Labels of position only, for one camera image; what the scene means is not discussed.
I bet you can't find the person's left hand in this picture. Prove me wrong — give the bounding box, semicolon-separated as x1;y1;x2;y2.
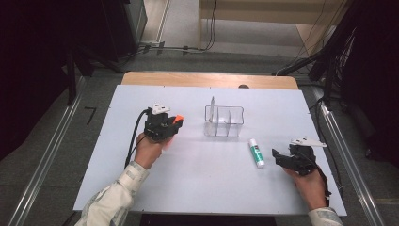
134;131;165;170

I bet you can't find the white green glue stick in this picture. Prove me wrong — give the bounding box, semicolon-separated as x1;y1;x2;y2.
247;137;266;170

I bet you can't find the black stand with cables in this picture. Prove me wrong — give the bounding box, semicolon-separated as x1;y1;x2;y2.
275;17;359;109

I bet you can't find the metal floor rail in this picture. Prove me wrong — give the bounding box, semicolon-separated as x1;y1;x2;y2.
7;76;88;226
312;86;386;226

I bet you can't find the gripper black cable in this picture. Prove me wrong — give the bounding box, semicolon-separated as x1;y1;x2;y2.
312;161;333;200
124;108;151;170

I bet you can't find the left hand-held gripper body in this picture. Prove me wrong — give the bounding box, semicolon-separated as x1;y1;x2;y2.
143;103;175;142

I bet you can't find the clear plastic desk organizer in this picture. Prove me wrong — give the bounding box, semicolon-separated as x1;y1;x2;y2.
203;105;246;138

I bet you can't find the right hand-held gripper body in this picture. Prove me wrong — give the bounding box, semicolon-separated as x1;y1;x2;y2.
282;136;327;177

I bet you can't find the floor cable with plugs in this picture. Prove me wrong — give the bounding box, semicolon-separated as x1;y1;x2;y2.
136;40;201;55

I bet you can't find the silver pen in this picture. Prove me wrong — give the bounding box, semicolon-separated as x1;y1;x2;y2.
209;95;216;122

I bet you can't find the white board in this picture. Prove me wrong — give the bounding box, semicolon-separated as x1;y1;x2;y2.
72;84;348;218

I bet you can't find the black hanging cable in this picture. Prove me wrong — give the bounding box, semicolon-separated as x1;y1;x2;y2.
200;0;218;52

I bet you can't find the wooden table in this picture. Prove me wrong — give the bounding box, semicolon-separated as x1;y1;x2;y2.
120;71;299;90

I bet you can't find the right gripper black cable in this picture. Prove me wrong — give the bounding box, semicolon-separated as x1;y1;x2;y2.
312;161;333;200

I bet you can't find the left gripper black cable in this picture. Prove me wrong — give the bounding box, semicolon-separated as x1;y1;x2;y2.
124;108;151;170

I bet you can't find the light wooden furniture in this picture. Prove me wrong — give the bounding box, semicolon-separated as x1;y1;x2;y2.
198;0;350;58

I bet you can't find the black metal stand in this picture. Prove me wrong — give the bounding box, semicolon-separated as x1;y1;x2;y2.
63;43;126;106

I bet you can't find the black cabinet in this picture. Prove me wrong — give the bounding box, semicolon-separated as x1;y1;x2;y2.
102;0;149;63

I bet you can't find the person's right hand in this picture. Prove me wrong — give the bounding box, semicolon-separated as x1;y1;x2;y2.
282;167;329;212

